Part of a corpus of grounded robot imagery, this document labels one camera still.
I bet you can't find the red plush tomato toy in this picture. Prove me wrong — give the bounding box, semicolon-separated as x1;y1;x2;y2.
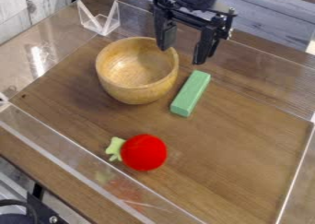
104;134;167;171

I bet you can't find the clear acrylic tray wall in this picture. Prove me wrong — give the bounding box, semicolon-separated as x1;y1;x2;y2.
0;5;315;224

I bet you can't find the black clamp under table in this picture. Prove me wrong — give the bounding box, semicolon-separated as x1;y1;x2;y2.
0;183;69;224

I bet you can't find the green rectangular block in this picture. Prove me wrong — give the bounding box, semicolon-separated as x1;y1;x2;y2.
169;70;212;117

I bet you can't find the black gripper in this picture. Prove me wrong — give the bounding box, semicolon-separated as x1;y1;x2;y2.
152;0;237;65

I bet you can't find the wooden bowl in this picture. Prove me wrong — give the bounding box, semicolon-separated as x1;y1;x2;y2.
95;37;180;105

